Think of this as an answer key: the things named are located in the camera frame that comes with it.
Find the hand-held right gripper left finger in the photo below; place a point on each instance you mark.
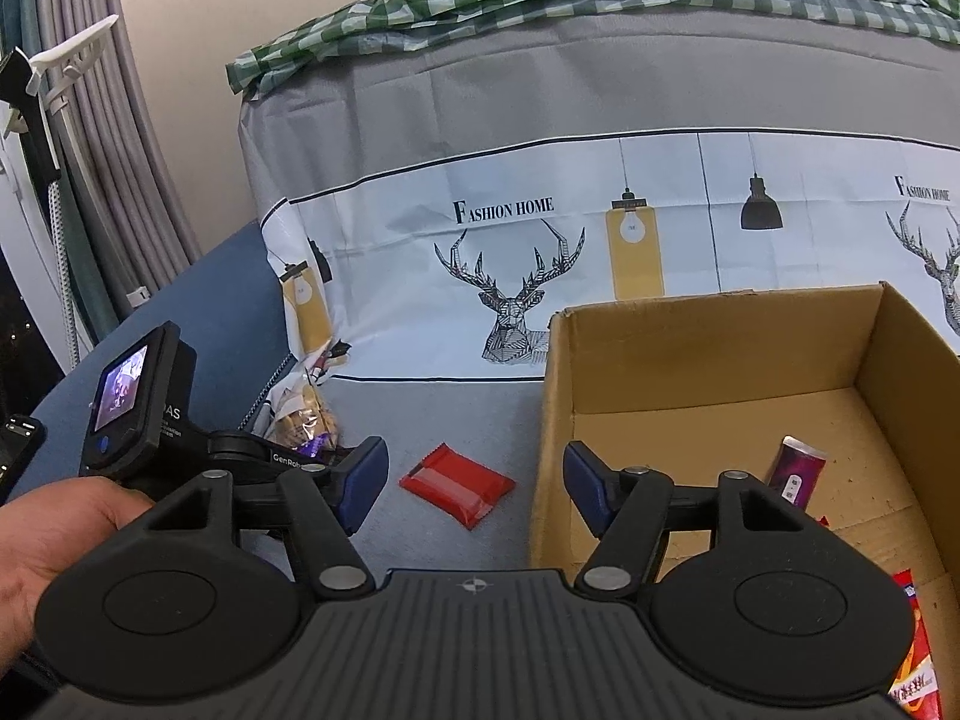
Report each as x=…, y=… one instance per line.
x=364, y=480

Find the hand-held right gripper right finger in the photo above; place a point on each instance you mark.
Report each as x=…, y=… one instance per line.
x=585, y=487

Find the pile of mixed snack packets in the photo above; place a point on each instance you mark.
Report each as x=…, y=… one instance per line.
x=307, y=412

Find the red snack packet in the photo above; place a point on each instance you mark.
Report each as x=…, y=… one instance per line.
x=457, y=484

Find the brown cardboard box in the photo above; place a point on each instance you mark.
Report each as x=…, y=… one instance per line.
x=712, y=360

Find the purple snack packet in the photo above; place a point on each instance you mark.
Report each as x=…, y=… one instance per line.
x=795, y=472

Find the red chips packet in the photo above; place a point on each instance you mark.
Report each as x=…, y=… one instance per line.
x=919, y=652

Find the person's left hand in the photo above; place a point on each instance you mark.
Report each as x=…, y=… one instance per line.
x=52, y=540

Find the blue sofa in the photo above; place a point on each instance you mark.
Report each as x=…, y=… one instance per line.
x=210, y=292

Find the black plastic device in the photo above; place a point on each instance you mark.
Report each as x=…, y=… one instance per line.
x=19, y=450

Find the grey curtain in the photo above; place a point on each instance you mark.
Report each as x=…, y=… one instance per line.
x=135, y=165

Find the white plastic hanger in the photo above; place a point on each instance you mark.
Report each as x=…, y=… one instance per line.
x=71, y=52

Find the grey printed sofa cover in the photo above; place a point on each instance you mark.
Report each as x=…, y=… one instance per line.
x=525, y=90

